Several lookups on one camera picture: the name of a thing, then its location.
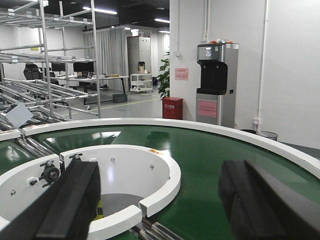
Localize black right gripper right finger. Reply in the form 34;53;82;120
218;160;320;240

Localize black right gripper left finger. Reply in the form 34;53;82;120
0;160;101;240

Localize white shelf cart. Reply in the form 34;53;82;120
130;73;153;93

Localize black bearing block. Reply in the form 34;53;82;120
27;160;60;188

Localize white outer conveyor rim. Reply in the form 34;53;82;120
0;117;320;178

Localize metal conveyor rollers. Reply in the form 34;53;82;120
16;137;55;158

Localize white control box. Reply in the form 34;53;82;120
1;103;34;128

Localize water dispenser machine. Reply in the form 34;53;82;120
195;43;239;128

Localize red fire equipment box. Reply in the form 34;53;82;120
162;97;183;120

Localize office desk with monitors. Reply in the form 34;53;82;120
51;61;128;103

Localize black office chair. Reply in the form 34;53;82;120
23;63;43;80

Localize metal roller rack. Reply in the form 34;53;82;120
0;0;97;116

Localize green potted plant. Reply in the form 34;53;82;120
156;52;170;99

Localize grey electrical cabinet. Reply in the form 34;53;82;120
127;36;151;75

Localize wire mesh wastebasket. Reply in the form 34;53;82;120
260;131;278;141

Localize white inner conveyor ring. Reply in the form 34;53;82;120
0;144;182;240

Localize pink paper wall notice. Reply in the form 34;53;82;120
174;67;189;81

